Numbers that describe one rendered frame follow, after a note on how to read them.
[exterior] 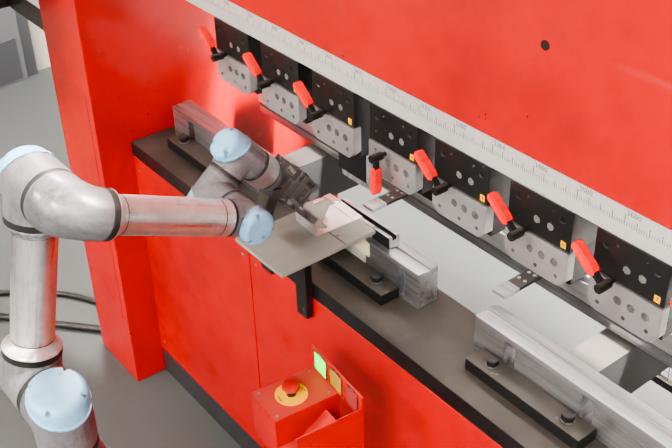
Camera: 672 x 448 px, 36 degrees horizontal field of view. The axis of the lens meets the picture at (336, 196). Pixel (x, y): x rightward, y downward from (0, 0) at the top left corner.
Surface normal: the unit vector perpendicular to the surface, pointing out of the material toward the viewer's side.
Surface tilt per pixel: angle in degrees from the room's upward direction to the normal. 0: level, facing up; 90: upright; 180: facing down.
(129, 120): 90
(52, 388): 8
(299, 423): 90
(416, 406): 90
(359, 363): 90
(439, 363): 0
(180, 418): 0
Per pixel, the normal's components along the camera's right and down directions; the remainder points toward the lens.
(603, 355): -0.02, -0.84
